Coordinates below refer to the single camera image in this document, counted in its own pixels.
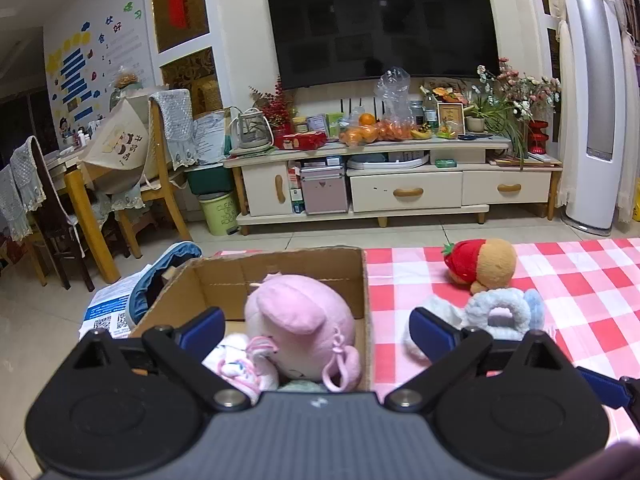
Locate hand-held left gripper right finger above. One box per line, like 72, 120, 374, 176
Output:
385, 306, 566, 413

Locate bag of oranges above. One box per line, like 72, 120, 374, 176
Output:
340, 120, 416, 147

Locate red berry branches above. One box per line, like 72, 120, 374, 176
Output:
250, 77, 298, 128

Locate black flat television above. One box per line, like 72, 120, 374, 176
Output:
265, 0, 501, 91

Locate light green trash bin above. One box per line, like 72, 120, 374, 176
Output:
198, 192, 238, 237

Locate cardboard box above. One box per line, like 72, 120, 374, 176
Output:
129, 246, 375, 393

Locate glass kettle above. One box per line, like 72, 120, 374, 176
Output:
229, 107, 275, 150

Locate red flat box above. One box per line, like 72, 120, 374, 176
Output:
274, 131, 327, 150

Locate light blue fluffy plush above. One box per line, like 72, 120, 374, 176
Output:
412, 287, 546, 356

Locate red white checkered tablecloth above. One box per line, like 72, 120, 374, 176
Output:
210, 237, 640, 436

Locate wooden dining table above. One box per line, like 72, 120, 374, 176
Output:
45, 150, 121, 283

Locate pink flower bouquet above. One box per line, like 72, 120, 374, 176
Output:
477, 57, 562, 121

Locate dark green bin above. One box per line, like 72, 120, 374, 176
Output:
185, 162, 233, 196

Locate wooden picture frame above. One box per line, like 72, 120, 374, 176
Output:
437, 102, 466, 138

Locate red glass vase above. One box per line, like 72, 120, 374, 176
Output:
527, 120, 551, 155

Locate green fluffy plush toy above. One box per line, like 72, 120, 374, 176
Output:
277, 379, 326, 394

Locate pink storage case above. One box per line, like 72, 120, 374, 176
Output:
300, 165, 348, 215

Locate floral print plush toy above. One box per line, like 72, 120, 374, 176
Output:
202, 332, 281, 406

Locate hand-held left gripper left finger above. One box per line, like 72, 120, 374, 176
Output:
75, 306, 250, 412

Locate pink plush toy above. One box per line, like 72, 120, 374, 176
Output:
244, 274, 363, 393

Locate white curtain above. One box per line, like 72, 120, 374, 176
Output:
610, 0, 640, 223

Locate blue fabric slipper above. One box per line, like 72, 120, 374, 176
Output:
127, 241, 203, 328

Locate brown bear plush toy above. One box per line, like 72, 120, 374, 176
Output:
442, 238, 518, 295

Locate clear plastic bag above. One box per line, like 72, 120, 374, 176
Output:
375, 66, 413, 126

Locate white standing air conditioner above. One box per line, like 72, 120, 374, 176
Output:
557, 0, 628, 237

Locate potted green plant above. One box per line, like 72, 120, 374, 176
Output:
465, 95, 531, 161

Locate wooden chair with lace cover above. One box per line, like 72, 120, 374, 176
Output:
114, 89, 196, 243

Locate printed paper sheet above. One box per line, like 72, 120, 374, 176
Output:
80, 272, 151, 341

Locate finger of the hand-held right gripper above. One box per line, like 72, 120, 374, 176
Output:
575, 366, 640, 433

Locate colourful wall sticker chart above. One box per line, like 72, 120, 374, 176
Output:
45, 0, 151, 136

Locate dark chair with lace cover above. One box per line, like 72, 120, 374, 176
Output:
10, 135, 96, 292

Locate cream television cabinet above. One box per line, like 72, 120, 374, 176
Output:
223, 135, 563, 236

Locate beige printed tote bag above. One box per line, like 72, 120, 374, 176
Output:
80, 97, 151, 196

